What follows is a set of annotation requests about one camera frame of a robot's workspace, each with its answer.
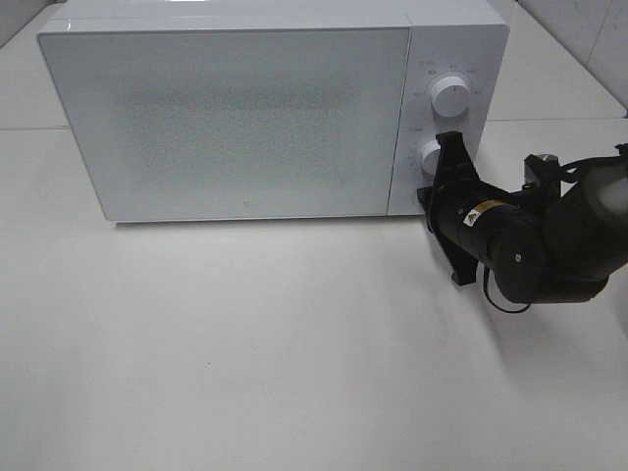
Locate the upper white control knob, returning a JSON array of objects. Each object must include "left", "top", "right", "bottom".
[{"left": 428, "top": 74, "right": 472, "bottom": 118}]

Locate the white microwave oven body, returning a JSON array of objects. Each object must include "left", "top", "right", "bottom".
[{"left": 37, "top": 1, "right": 509, "bottom": 217}]

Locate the lower white control knob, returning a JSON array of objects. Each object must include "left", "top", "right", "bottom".
[{"left": 416, "top": 140, "right": 441, "bottom": 176}]

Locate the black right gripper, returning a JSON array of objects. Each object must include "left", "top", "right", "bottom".
[{"left": 417, "top": 131, "right": 496, "bottom": 287}]

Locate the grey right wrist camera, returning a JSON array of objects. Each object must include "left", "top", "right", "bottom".
[{"left": 522, "top": 154, "right": 560, "bottom": 189}]

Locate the white microwave door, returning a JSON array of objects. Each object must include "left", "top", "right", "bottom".
[{"left": 39, "top": 28, "right": 409, "bottom": 223}]

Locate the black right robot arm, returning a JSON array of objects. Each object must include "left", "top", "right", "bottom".
[{"left": 417, "top": 131, "right": 627, "bottom": 308}]

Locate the white control knob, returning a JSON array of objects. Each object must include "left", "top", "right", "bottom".
[
  {"left": 416, "top": 140, "right": 441, "bottom": 176},
  {"left": 428, "top": 74, "right": 472, "bottom": 118}
]

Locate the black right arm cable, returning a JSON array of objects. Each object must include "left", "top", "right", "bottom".
[{"left": 478, "top": 264, "right": 534, "bottom": 315}]

